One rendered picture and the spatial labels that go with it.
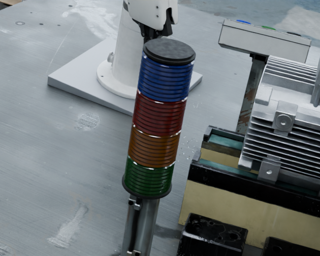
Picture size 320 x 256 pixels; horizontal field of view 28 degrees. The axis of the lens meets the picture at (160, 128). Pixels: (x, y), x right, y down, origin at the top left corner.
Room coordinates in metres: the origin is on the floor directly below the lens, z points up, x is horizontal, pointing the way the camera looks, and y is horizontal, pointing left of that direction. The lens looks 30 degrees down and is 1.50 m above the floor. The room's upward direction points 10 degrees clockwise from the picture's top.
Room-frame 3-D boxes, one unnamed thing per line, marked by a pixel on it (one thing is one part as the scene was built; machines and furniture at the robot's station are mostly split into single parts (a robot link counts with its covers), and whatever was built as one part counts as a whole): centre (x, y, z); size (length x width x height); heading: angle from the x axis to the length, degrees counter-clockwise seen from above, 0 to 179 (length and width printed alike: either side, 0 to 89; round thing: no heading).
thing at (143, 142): (0.66, 0.00, 1.10); 0.06 x 0.06 x 0.04
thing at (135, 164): (0.66, 0.00, 1.05); 0.06 x 0.06 x 0.04
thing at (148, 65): (0.66, 0.00, 1.19); 0.06 x 0.06 x 0.04
